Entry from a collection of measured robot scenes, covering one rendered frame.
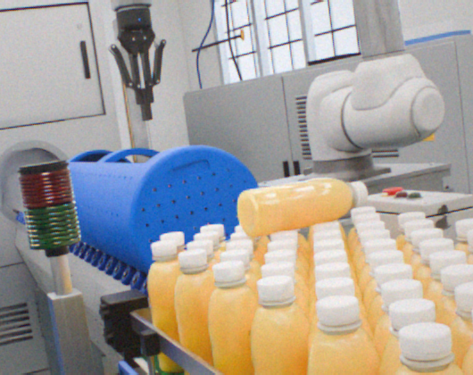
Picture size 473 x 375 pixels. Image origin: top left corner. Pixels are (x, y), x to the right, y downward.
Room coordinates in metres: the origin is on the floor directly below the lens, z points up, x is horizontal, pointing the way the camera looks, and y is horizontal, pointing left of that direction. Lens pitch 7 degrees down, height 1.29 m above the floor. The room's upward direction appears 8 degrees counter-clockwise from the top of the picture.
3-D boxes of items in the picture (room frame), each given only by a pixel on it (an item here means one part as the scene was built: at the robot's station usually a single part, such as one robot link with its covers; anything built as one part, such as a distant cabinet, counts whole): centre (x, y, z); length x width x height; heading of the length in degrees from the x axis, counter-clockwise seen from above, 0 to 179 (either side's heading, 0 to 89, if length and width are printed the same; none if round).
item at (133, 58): (1.61, 0.03, 1.42); 0.04 x 0.01 x 0.11; 18
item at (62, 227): (0.88, 0.15, 1.18); 0.06 x 0.06 x 0.05
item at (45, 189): (0.88, 0.15, 1.23); 0.06 x 0.06 x 0.04
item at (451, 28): (2.99, -1.16, 1.48); 0.24 x 0.12 x 0.08; 33
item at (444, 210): (1.26, -0.41, 1.05); 0.20 x 0.10 x 0.10; 19
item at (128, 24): (1.62, 0.02, 1.49); 0.08 x 0.07 x 0.09; 108
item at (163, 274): (1.13, 0.02, 0.99); 0.07 x 0.07 x 0.19
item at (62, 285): (0.88, 0.15, 1.18); 0.06 x 0.06 x 0.16
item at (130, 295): (1.25, 0.10, 0.95); 0.10 x 0.07 x 0.10; 109
